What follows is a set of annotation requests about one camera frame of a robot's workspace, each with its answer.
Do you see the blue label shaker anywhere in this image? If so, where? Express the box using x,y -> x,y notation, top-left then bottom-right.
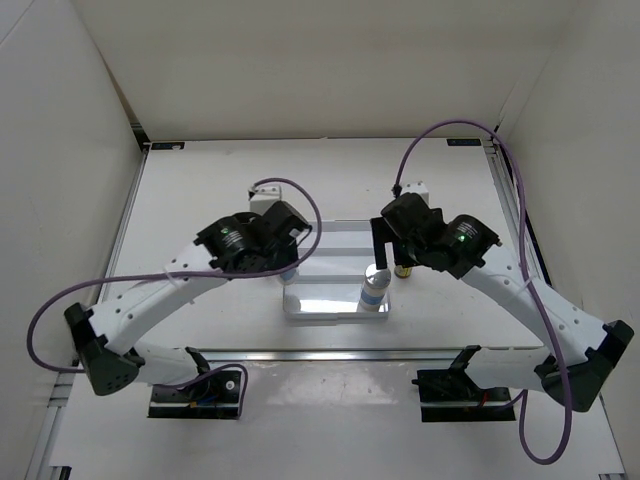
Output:
359,264 -> 391,312
278,267 -> 299,285

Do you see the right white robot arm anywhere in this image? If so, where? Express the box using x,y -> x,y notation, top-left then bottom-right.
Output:
370,193 -> 634,412

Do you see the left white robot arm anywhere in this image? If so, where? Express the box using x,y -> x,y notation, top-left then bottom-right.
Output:
64,201 -> 312,400

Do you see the right yellow label bottle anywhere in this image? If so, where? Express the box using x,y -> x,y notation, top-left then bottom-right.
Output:
394,264 -> 413,279

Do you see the white divided tray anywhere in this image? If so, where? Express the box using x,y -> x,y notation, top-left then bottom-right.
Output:
283,220 -> 391,323

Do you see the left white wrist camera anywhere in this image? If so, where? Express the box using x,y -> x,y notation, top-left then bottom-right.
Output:
248,184 -> 282,215

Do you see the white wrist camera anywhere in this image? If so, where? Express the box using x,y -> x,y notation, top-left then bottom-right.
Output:
400,181 -> 429,203
248,184 -> 282,215

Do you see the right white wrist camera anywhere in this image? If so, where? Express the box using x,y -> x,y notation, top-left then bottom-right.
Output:
400,181 -> 429,203

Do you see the aluminium front rail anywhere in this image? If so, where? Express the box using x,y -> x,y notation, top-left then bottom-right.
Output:
189,348 -> 539,363

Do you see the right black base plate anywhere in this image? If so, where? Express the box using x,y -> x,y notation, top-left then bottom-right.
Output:
411,370 -> 516,423

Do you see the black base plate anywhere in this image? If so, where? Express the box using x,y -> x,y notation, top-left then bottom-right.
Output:
147,363 -> 248,420
411,370 -> 516,423

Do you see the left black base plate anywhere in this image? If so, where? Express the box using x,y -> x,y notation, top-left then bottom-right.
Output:
147,363 -> 248,420

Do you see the aluminium left rail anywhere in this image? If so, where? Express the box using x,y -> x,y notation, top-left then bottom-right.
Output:
26,121 -> 149,479

